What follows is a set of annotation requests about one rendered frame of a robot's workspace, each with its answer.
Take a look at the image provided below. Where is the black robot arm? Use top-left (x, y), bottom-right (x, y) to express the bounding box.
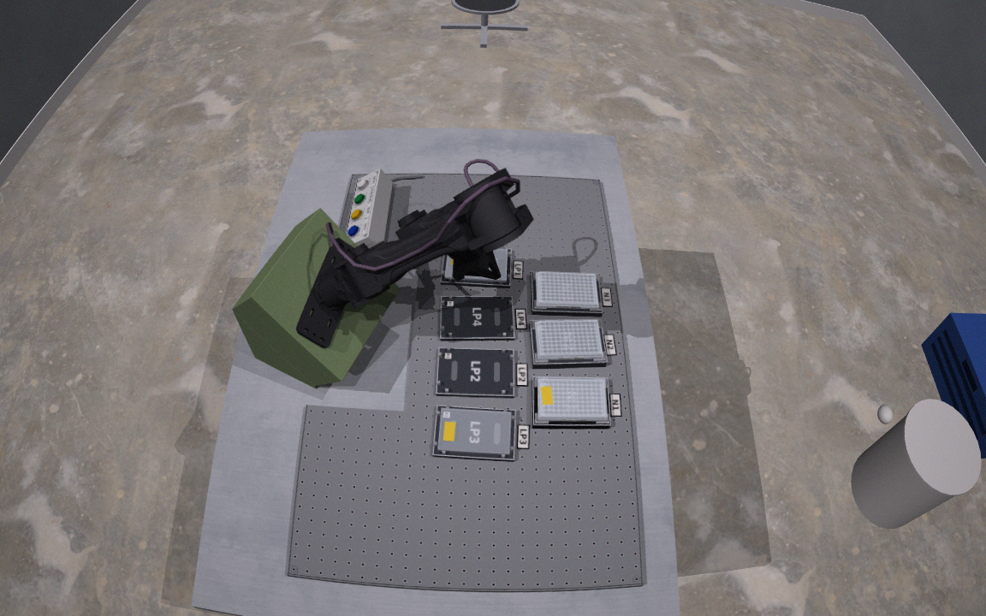
top-left (296, 168), bottom-right (534, 348)

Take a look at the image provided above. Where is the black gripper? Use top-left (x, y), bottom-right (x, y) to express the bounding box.
top-left (448, 250), bottom-right (501, 281)

